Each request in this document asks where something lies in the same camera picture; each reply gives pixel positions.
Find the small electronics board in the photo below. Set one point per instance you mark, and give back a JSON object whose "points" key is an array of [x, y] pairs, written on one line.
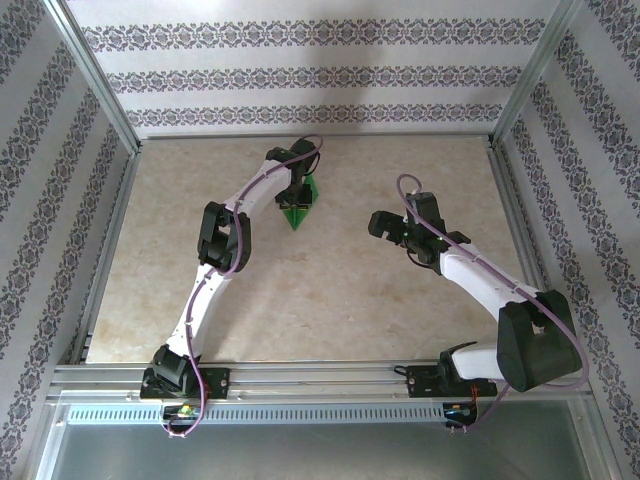
{"points": [[186, 411], [457, 410]]}

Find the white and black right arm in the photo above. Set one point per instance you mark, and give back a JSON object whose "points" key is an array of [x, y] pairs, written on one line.
{"points": [[530, 345]]}

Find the aluminium frame post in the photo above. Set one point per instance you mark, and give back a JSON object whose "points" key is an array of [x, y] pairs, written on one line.
{"points": [[95, 80], [535, 75]]}

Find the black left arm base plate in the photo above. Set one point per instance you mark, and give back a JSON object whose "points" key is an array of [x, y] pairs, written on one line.
{"points": [[220, 382]]}

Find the aluminium table edge rail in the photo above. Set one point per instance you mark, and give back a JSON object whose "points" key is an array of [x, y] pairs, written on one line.
{"points": [[107, 250], [520, 225], [400, 136]]}

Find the long aluminium mounting rail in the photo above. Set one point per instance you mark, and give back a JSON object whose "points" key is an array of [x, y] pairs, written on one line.
{"points": [[320, 380]]}

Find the grey sheet metal panel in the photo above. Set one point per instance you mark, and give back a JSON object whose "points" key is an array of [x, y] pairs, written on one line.
{"points": [[320, 455]]}

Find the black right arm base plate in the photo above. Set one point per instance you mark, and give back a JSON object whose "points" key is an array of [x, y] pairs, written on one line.
{"points": [[420, 382]]}

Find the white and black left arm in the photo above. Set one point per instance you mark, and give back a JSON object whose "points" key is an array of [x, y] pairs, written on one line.
{"points": [[210, 305]]}

